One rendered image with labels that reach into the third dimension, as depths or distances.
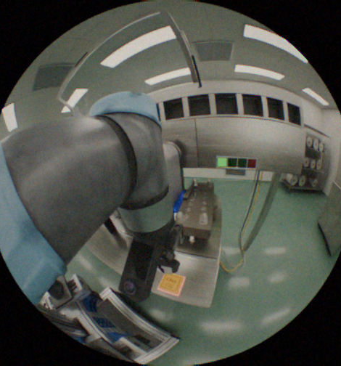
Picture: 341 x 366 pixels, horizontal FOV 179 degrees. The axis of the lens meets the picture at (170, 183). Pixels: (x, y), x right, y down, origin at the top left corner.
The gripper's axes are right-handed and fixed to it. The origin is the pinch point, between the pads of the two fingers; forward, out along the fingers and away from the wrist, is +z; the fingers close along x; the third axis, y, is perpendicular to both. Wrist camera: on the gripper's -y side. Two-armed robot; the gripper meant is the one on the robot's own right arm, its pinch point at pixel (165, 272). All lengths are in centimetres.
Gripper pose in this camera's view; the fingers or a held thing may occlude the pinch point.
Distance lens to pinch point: 32.7
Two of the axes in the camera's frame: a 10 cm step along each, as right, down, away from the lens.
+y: 3.7, -4.4, 8.2
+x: -9.2, -0.5, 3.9
